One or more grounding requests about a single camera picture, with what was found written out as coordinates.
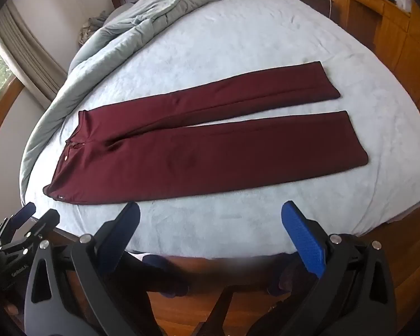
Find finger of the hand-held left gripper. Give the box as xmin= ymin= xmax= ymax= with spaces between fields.
xmin=0 ymin=202 xmax=37 ymax=249
xmin=0 ymin=209 xmax=61 ymax=254

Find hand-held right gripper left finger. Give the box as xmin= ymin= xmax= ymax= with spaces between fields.
xmin=24 ymin=202 xmax=163 ymax=336

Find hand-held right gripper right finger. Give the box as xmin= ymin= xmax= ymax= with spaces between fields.
xmin=281 ymin=200 xmax=397 ymax=336

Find maroon pants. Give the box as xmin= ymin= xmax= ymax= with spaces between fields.
xmin=43 ymin=61 xmax=369 ymax=205

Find person's right foot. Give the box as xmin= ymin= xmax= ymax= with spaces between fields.
xmin=266 ymin=252 xmax=303 ymax=296

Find person's foot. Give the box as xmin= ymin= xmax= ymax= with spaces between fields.
xmin=266 ymin=252 xmax=303 ymax=296
xmin=126 ymin=251 xmax=190 ymax=297

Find person's left foot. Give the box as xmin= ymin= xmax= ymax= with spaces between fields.
xmin=126 ymin=251 xmax=190 ymax=297

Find beige curtain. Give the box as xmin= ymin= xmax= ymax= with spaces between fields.
xmin=0 ymin=0 xmax=71 ymax=111

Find patterned cloth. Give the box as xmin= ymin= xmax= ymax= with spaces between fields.
xmin=78 ymin=9 xmax=109 ymax=48

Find bed with light blue sheet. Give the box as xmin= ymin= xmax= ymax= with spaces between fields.
xmin=19 ymin=0 xmax=420 ymax=260

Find grey duvet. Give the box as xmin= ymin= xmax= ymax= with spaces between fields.
xmin=19 ymin=0 xmax=244 ymax=197

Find wooden cabinet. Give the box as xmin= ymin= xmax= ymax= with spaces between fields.
xmin=331 ymin=0 xmax=420 ymax=107

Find dark wooden nightstand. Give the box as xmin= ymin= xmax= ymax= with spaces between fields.
xmin=276 ymin=0 xmax=335 ymax=20

